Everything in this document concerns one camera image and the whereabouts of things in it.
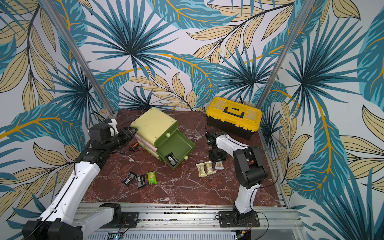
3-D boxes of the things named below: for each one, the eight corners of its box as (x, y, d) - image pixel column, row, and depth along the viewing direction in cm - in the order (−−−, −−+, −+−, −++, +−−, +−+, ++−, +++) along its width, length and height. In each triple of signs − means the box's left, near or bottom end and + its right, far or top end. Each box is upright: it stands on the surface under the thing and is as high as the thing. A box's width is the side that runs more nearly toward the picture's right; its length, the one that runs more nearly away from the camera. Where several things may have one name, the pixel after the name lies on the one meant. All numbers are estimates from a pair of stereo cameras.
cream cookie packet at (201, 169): (198, 177, 90) (198, 176, 87) (196, 165, 94) (196, 163, 92) (207, 176, 90) (207, 174, 88) (204, 164, 95) (204, 162, 93)
